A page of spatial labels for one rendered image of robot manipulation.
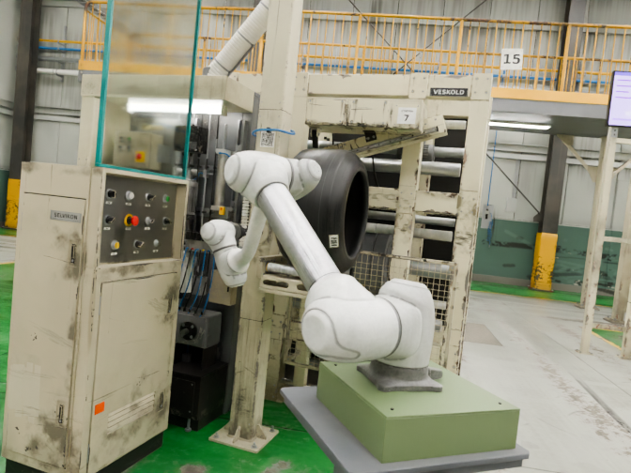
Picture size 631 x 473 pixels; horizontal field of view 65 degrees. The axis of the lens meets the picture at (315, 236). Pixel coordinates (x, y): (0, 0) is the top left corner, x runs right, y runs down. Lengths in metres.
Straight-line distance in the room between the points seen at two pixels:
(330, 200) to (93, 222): 0.93
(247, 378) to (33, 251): 1.14
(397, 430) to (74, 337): 1.32
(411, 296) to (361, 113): 1.48
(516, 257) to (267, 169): 10.50
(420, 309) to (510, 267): 10.49
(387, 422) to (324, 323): 0.26
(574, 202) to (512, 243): 1.57
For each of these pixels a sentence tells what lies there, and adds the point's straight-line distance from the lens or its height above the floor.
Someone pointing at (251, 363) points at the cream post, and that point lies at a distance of 2.58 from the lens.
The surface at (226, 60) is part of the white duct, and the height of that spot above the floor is 1.98.
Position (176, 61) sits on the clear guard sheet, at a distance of 2.38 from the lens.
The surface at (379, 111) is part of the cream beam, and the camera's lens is 2.60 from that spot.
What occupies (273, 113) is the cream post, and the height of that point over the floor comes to 1.64.
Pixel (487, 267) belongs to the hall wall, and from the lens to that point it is 11.69.
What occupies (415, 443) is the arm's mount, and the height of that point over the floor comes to 0.69.
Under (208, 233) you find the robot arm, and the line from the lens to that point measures 2.05.
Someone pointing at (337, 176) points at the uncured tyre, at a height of 1.34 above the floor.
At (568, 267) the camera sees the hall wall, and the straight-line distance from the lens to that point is 12.12.
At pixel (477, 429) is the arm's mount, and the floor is 0.71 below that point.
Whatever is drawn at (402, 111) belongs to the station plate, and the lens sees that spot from 2.58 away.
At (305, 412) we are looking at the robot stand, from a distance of 1.42.
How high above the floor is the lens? 1.19
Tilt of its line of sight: 3 degrees down
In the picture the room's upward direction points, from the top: 6 degrees clockwise
